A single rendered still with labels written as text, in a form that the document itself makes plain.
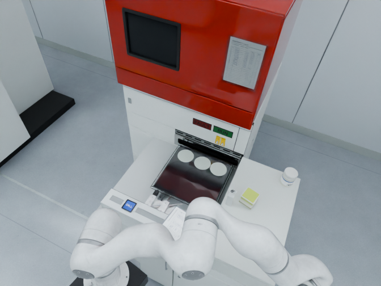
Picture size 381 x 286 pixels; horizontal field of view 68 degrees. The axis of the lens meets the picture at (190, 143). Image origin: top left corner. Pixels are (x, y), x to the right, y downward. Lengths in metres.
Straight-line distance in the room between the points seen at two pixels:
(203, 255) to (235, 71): 0.82
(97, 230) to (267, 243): 0.55
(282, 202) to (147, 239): 0.90
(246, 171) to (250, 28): 0.79
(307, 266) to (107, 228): 0.65
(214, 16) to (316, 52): 1.79
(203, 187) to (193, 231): 0.84
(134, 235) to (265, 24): 0.87
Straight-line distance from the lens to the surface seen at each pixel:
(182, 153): 1.74
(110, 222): 1.03
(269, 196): 1.58
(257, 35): 1.20
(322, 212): 2.88
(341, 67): 2.96
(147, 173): 1.75
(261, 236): 0.77
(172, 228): 1.40
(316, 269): 1.02
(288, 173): 1.58
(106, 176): 2.79
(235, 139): 1.62
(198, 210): 0.81
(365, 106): 3.18
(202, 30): 1.28
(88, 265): 0.98
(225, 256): 1.38
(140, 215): 1.45
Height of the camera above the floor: 2.24
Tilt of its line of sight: 48 degrees down
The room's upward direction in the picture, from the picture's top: 5 degrees clockwise
